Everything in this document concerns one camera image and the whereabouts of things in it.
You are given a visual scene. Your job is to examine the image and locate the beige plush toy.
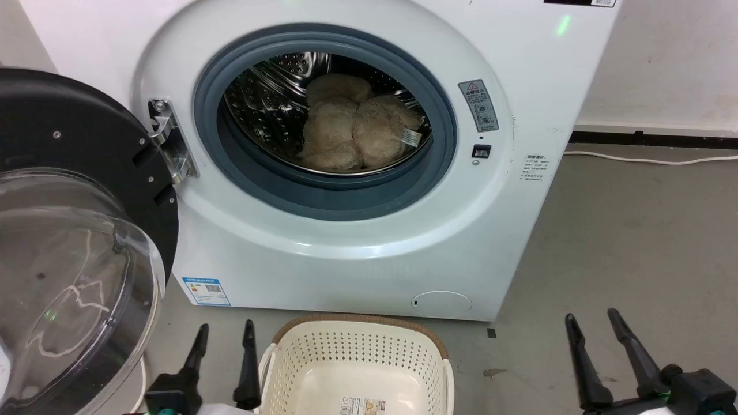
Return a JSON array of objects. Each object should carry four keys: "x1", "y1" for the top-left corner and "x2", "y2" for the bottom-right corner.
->
[{"x1": 298, "y1": 73, "x2": 424, "y2": 172}]

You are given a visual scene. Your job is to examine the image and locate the white floor cable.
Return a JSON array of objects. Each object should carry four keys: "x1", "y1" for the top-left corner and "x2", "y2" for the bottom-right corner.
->
[
  {"x1": 130, "y1": 355, "x2": 148, "y2": 414},
  {"x1": 564, "y1": 150, "x2": 738, "y2": 167}
]

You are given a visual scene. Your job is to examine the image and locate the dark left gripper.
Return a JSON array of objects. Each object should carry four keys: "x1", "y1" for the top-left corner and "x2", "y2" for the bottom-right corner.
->
[{"x1": 143, "y1": 319, "x2": 263, "y2": 415}]

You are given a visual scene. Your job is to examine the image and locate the steel perforated washer drum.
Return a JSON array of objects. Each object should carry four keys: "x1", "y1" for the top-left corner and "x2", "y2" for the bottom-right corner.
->
[{"x1": 224, "y1": 51, "x2": 433, "y2": 176}]

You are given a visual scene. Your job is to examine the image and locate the blue energy label sticker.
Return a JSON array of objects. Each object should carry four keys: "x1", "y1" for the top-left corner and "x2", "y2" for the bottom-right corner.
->
[{"x1": 182, "y1": 277, "x2": 231, "y2": 307}]

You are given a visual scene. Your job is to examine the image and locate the round white filter cover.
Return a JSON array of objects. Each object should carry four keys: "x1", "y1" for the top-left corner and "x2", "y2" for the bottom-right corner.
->
[{"x1": 412, "y1": 290, "x2": 473, "y2": 317}]

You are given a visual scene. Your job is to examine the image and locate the cream perforated laundry basket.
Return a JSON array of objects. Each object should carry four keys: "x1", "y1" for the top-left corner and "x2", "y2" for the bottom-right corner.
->
[{"x1": 258, "y1": 314, "x2": 455, "y2": 415}]

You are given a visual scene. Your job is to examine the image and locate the white front-load washing machine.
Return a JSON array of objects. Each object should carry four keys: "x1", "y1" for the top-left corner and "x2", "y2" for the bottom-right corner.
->
[{"x1": 19, "y1": 0, "x2": 623, "y2": 322}]

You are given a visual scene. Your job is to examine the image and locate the grey rubber door gasket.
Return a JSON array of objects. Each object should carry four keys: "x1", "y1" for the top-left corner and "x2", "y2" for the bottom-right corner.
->
[{"x1": 193, "y1": 23, "x2": 458, "y2": 221}]

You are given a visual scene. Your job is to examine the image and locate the grey warning label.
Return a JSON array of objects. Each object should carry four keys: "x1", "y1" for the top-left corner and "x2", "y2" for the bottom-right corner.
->
[{"x1": 458, "y1": 79, "x2": 500, "y2": 133}]

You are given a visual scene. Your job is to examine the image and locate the silver door hinge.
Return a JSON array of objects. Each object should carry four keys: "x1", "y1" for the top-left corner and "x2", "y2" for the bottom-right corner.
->
[{"x1": 148, "y1": 99, "x2": 199, "y2": 185}]

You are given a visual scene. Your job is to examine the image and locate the black wall baseboard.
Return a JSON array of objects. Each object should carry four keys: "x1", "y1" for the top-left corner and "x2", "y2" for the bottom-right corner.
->
[{"x1": 569, "y1": 131, "x2": 738, "y2": 150}]

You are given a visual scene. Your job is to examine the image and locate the black round washer door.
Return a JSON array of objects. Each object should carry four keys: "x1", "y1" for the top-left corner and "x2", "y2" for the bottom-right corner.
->
[{"x1": 0, "y1": 67, "x2": 180, "y2": 415}]

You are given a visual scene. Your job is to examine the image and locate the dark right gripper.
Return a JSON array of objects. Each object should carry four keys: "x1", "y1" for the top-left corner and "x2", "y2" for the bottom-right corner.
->
[{"x1": 564, "y1": 308, "x2": 738, "y2": 415}]

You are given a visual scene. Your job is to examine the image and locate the printed basket label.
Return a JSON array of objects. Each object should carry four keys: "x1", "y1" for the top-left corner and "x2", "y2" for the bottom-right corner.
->
[{"x1": 339, "y1": 396, "x2": 386, "y2": 415}]

